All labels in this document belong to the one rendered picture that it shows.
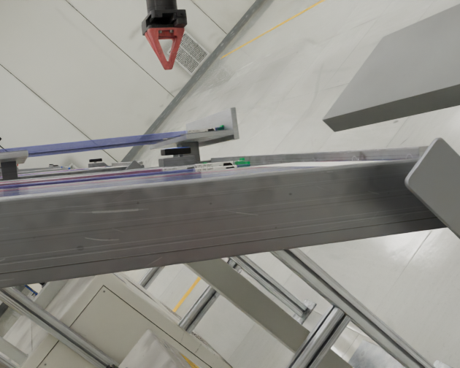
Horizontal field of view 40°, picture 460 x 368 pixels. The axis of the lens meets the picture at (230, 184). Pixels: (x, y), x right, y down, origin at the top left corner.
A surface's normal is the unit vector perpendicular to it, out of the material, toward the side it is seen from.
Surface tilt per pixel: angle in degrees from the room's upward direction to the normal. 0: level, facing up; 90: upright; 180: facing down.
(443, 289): 0
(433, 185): 90
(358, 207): 90
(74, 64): 90
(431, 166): 90
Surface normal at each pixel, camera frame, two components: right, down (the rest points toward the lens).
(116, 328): 0.31, 0.03
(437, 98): -0.58, 0.77
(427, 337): -0.73, -0.64
